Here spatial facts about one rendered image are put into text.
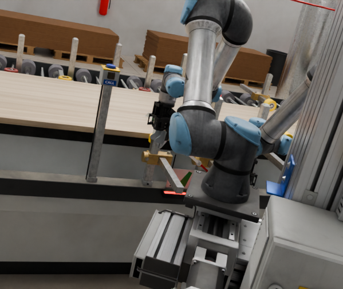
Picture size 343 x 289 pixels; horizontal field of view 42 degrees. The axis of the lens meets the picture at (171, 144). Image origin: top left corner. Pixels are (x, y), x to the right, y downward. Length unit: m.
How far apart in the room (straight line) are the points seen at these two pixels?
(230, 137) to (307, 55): 4.74
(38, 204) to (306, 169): 1.39
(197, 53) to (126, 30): 7.88
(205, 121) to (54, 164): 1.12
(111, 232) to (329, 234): 1.70
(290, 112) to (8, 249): 1.58
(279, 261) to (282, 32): 9.94
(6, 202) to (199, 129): 1.10
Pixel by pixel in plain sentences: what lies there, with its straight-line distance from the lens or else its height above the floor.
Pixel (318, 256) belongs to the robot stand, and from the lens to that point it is 0.81.
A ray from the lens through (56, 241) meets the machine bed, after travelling 2.44.
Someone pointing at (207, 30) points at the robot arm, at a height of 1.49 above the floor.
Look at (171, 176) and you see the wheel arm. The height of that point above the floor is 0.85.
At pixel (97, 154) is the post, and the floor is 0.84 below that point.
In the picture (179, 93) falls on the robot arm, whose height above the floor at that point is 1.21.
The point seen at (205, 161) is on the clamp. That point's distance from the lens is 2.11.
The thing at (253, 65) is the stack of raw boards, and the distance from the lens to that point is 8.93.
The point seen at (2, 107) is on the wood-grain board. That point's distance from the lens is 2.19.
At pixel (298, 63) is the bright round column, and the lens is 5.98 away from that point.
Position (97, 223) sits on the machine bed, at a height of 0.35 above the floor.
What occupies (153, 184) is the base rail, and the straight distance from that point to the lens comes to 2.11.
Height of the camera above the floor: 1.60
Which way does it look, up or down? 20 degrees down
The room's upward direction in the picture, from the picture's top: 13 degrees clockwise
